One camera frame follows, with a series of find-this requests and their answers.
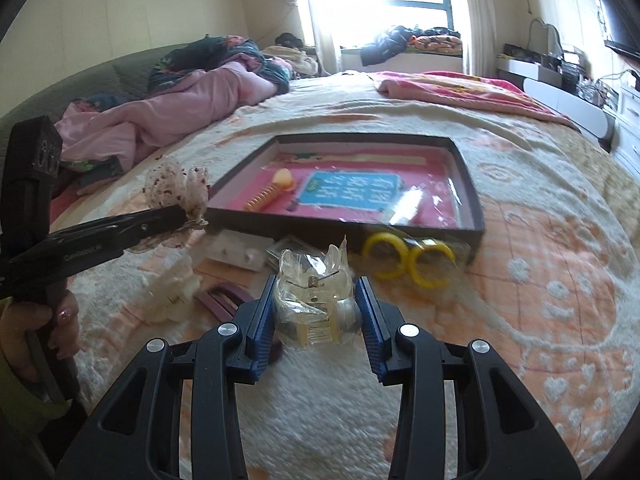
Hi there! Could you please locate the clear plastic bag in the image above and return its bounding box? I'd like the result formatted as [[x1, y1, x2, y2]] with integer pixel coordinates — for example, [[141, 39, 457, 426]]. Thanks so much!
[[385, 185, 458, 228]]

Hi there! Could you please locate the pile of clothes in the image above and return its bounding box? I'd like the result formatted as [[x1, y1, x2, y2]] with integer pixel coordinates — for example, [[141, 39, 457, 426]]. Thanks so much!
[[360, 25, 463, 67]]

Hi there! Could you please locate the black wall television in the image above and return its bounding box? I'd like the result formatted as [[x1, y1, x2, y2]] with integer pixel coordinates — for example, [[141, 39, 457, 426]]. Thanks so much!
[[593, 0, 640, 62]]

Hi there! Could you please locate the yellow hoop bangle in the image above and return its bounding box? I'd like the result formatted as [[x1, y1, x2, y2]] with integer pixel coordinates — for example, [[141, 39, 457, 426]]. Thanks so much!
[[361, 232, 412, 281], [407, 242, 457, 288]]

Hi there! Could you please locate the dark box tray pink inside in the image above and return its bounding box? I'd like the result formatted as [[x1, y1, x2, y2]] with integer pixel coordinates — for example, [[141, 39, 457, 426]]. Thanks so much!
[[204, 132, 487, 267]]

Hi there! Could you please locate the pink printed blanket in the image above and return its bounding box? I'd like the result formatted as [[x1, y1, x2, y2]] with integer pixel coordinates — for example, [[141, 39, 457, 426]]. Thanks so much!
[[367, 71, 581, 132]]

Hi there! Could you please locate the cream curtain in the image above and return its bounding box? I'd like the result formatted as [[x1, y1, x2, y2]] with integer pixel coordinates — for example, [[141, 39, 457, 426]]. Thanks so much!
[[457, 0, 502, 77]]

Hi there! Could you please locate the white pearl hair claw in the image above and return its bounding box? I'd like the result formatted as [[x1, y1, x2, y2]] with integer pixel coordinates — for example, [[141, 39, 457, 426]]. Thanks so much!
[[140, 250, 203, 326]]

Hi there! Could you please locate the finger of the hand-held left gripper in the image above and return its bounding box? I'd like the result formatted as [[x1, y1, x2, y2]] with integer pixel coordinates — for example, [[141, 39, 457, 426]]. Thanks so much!
[[49, 206, 191, 247], [0, 217, 208, 302]]

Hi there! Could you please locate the person's left hand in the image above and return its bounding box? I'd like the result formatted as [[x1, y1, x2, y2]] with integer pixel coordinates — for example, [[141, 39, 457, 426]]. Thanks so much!
[[0, 290, 81, 386]]

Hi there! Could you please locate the white desk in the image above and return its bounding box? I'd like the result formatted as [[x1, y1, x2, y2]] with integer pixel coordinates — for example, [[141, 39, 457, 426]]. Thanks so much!
[[495, 52, 617, 152]]

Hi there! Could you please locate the dark floral quilt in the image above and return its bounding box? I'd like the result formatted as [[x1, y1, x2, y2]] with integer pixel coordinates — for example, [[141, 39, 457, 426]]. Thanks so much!
[[149, 34, 292, 95]]

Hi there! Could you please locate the white drawer cabinet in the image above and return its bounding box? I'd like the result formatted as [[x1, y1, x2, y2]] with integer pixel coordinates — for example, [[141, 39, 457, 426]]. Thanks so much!
[[611, 80, 640, 177]]

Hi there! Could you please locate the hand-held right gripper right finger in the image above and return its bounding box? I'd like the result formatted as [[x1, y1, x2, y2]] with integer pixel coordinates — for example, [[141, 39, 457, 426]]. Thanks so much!
[[354, 276, 583, 480]]

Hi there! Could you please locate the pink quilt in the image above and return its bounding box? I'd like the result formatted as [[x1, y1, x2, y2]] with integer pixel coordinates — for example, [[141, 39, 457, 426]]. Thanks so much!
[[52, 52, 281, 173]]

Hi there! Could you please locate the clear hair claw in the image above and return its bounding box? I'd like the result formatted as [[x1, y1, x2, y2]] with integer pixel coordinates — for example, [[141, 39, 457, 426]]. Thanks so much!
[[272, 234, 362, 352]]

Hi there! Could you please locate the large blue printed card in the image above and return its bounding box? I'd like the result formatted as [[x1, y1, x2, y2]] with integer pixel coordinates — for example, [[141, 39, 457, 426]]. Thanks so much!
[[296, 170, 404, 212]]

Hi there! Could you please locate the green padded headboard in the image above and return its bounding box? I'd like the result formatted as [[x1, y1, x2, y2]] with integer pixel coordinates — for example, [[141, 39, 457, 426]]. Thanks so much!
[[0, 44, 188, 137]]

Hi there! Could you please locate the person's left forearm green sleeve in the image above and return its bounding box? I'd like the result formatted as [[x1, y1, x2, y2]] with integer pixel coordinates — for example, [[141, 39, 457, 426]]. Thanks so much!
[[0, 347, 68, 441]]

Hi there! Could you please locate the maroon hair band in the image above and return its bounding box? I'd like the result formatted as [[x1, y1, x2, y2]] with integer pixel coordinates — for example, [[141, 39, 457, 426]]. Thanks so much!
[[194, 282, 283, 365]]

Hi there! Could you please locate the white packet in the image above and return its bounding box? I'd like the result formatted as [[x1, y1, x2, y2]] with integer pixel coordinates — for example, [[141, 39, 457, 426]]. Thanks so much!
[[205, 230, 268, 272]]

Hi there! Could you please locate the orange spiral hair tie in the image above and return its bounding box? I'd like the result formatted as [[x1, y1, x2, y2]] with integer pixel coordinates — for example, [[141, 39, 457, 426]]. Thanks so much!
[[243, 186, 282, 213]]

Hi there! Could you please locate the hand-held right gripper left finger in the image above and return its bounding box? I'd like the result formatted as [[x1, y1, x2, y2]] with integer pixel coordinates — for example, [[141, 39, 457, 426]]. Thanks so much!
[[56, 275, 279, 480]]

